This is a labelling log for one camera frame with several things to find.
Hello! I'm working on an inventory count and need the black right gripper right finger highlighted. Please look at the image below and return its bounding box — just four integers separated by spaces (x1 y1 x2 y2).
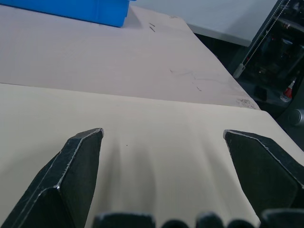
222 129 304 220

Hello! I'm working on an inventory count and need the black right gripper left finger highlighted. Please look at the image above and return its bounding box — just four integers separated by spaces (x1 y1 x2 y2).
0 127 105 228

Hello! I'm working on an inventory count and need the orange and white traffic cone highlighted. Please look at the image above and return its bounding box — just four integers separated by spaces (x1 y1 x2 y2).
280 79 296 102

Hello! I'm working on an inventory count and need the white side table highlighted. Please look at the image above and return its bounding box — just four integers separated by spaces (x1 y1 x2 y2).
129 0 280 47

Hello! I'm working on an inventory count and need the blue plastic bin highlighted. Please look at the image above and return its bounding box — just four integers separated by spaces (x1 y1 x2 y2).
16 0 131 28

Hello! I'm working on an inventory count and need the beaded blind pull chain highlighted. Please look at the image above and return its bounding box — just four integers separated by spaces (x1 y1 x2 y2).
234 0 292 79

